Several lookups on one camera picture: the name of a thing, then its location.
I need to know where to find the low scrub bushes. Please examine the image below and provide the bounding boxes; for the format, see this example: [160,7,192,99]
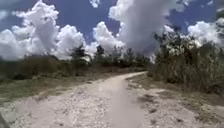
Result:
[0,54,91,81]

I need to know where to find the tall dry bushes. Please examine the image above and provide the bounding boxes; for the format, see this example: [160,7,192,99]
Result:
[146,9,224,96]

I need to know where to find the dry grass verge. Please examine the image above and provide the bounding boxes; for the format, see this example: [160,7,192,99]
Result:
[0,67,145,105]
[129,73,224,127]

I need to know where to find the pale gravel dirt path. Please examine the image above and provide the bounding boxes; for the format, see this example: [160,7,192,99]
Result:
[0,70,224,128]

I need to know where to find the row of trees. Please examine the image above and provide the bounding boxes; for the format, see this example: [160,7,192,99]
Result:
[68,43,151,69]

